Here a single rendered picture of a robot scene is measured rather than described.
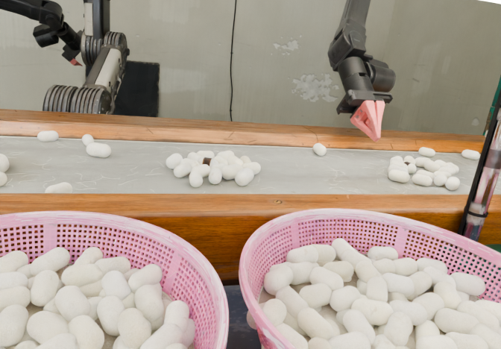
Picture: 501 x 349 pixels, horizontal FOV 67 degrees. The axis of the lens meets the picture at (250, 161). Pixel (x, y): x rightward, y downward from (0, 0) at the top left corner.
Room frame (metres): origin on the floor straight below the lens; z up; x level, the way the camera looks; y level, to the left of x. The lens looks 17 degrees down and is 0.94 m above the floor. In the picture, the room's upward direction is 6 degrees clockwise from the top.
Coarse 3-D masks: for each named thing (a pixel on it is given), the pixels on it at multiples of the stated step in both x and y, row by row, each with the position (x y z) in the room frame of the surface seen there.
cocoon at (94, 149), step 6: (90, 144) 0.56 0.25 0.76; (96, 144) 0.56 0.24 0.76; (102, 144) 0.57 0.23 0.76; (90, 150) 0.56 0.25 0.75; (96, 150) 0.56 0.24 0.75; (102, 150) 0.56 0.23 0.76; (108, 150) 0.56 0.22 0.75; (96, 156) 0.56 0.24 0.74; (102, 156) 0.56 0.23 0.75; (108, 156) 0.57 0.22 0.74
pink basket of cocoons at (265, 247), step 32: (288, 224) 0.36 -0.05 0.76; (320, 224) 0.38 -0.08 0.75; (352, 224) 0.39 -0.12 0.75; (416, 224) 0.38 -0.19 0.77; (256, 256) 0.31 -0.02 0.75; (416, 256) 0.37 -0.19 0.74; (448, 256) 0.36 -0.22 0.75; (480, 256) 0.34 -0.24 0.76; (256, 288) 0.29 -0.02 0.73; (256, 320) 0.21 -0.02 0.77
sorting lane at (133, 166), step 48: (0, 144) 0.57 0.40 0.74; (48, 144) 0.60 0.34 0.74; (144, 144) 0.67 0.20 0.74; (192, 144) 0.70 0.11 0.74; (0, 192) 0.40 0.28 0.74; (96, 192) 0.43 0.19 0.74; (144, 192) 0.45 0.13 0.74; (192, 192) 0.47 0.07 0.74; (240, 192) 0.49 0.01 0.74; (288, 192) 0.51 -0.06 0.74; (336, 192) 0.53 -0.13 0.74; (384, 192) 0.55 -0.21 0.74; (432, 192) 0.58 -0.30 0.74
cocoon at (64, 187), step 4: (56, 184) 0.40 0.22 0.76; (60, 184) 0.41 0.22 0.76; (64, 184) 0.41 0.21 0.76; (68, 184) 0.41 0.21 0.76; (48, 188) 0.39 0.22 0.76; (52, 188) 0.39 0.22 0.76; (56, 188) 0.40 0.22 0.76; (60, 188) 0.40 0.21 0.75; (64, 188) 0.40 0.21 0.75; (68, 188) 0.41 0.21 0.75; (48, 192) 0.39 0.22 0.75; (52, 192) 0.39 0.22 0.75; (56, 192) 0.39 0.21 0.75; (60, 192) 0.40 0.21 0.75; (64, 192) 0.40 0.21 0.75; (68, 192) 0.41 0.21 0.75
